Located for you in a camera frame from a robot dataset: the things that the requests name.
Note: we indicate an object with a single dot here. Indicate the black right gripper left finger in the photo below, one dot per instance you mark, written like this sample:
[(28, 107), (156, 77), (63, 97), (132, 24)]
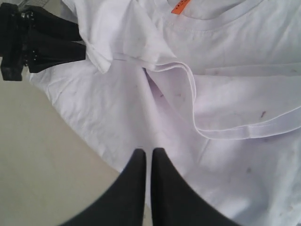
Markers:
[(122, 204)]

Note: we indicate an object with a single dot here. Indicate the white t-shirt red print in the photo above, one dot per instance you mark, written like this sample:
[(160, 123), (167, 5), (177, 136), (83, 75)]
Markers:
[(217, 85)]

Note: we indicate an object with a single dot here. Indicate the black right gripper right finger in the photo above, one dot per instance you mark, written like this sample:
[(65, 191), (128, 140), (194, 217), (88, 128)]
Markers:
[(174, 202)]

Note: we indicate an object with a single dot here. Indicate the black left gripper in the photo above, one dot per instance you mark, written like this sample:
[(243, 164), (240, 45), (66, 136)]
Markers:
[(16, 28)]

